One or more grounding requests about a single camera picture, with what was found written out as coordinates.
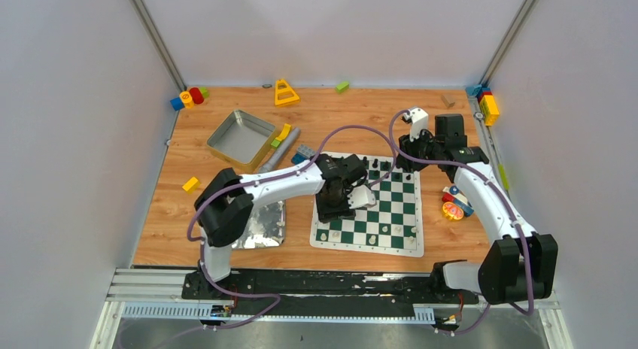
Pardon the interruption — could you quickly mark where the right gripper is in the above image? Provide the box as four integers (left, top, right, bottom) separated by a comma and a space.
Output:
394, 128, 443, 173

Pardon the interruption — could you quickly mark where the green white chess board mat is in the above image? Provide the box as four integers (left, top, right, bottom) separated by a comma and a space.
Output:
309, 154, 424, 257

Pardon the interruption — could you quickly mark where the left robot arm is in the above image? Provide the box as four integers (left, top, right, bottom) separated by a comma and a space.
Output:
187, 153, 377, 299

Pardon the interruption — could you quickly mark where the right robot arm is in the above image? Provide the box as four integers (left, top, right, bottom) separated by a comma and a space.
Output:
392, 108, 558, 307

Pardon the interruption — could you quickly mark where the brown wooden block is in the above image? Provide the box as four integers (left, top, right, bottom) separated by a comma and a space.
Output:
441, 95, 456, 108

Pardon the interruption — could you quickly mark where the grey and blue brick stack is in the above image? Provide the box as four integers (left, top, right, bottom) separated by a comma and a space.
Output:
291, 144, 316, 165

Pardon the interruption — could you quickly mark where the grey toy microphone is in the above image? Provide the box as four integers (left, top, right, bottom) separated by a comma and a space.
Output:
257, 127, 301, 174

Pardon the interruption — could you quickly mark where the silver tin lid tray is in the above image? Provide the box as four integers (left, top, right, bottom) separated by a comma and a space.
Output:
232, 201, 286, 250

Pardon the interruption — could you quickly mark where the coloured brick stack right corner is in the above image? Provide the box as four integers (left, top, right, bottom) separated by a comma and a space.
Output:
465, 85, 500, 126

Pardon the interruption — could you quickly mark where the green block at back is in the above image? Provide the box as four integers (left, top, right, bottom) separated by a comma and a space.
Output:
335, 80, 350, 94

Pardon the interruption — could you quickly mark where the square metal tin box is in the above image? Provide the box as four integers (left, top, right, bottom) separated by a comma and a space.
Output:
206, 110, 280, 172

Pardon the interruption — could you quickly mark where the yellow triangle toy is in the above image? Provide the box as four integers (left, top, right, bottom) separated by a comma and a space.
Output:
274, 79, 301, 108

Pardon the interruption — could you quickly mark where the yellow cube block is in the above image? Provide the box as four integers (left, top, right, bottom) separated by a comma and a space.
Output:
182, 177, 201, 194

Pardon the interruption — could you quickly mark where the coloured blocks cluster left corner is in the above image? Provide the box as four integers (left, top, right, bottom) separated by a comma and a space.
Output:
169, 86, 210, 111

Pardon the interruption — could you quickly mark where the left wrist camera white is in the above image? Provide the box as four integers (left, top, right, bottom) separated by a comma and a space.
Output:
347, 184, 377, 210

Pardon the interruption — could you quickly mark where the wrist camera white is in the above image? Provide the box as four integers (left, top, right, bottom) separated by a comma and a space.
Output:
401, 107, 429, 141
347, 184, 377, 210

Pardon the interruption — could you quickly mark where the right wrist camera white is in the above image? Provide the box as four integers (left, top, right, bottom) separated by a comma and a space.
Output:
401, 107, 429, 141

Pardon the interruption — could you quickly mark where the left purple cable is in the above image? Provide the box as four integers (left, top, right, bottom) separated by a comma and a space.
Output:
187, 125, 398, 332

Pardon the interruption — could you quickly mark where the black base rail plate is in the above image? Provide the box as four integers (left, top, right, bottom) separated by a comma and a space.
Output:
181, 268, 481, 319

